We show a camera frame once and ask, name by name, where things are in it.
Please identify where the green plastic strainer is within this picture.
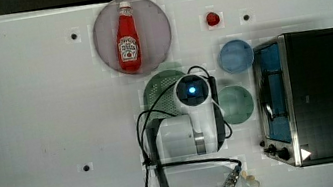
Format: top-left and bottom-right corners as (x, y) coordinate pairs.
(142, 61), (185, 119)

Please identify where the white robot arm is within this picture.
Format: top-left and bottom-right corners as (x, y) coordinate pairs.
(146, 73), (226, 187)

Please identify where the red ketchup bottle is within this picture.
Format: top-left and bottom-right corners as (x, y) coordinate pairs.
(116, 1), (142, 73)

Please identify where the grey round plate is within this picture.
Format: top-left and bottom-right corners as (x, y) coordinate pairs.
(93, 0), (172, 75)

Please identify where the green plastic mug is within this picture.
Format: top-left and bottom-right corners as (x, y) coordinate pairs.
(218, 85), (255, 125)

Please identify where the blue plastic cup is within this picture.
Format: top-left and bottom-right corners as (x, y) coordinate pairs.
(217, 39), (254, 74)

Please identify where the red strawberry toy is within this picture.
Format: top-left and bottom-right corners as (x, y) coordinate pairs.
(205, 12), (221, 27)

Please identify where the black toaster oven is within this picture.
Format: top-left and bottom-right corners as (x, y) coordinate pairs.
(252, 28), (333, 168)

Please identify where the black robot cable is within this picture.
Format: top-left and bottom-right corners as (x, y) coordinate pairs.
(123, 60), (246, 187)

